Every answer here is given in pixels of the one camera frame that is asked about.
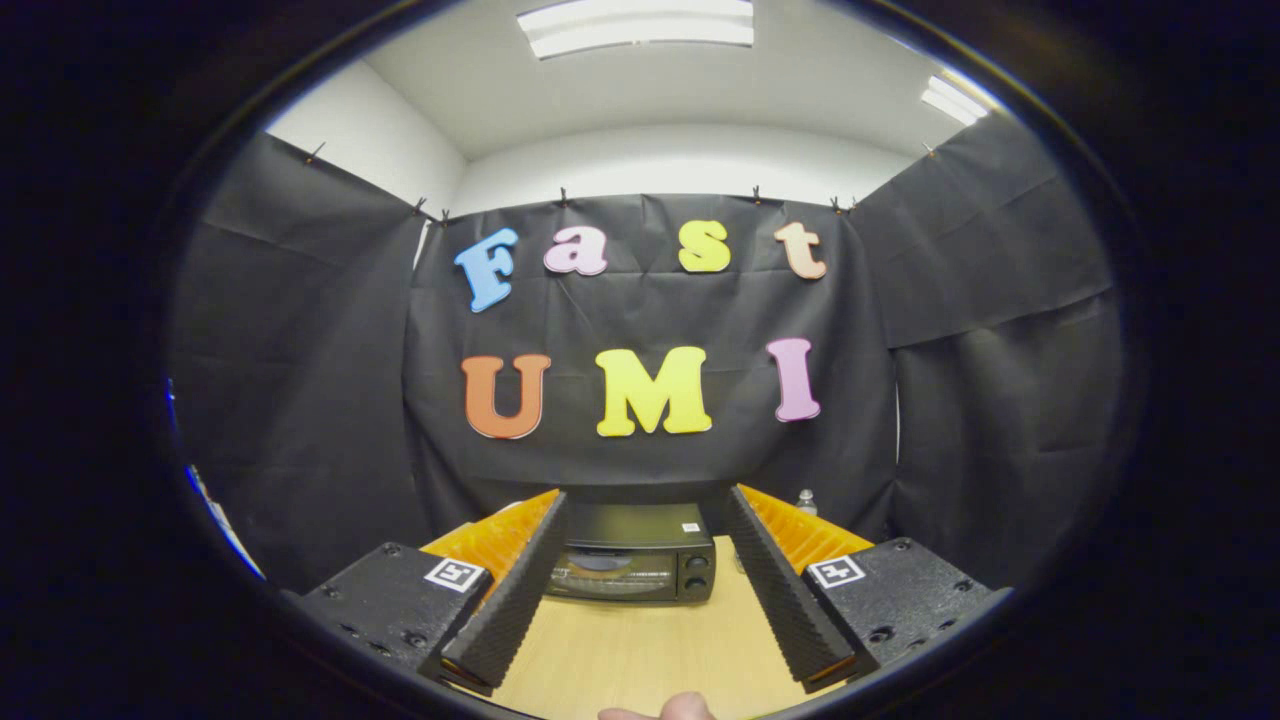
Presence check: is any small ceiling light panel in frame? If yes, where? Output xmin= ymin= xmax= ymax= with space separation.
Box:
xmin=920 ymin=72 xmax=991 ymax=126

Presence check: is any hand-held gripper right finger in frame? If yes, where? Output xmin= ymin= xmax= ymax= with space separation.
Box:
xmin=725 ymin=483 xmax=1013 ymax=696

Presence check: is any black toaster oven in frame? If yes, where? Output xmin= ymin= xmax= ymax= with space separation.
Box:
xmin=545 ymin=503 xmax=718 ymax=604

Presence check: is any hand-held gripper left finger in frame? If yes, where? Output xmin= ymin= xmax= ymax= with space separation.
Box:
xmin=290 ymin=488 xmax=571 ymax=698

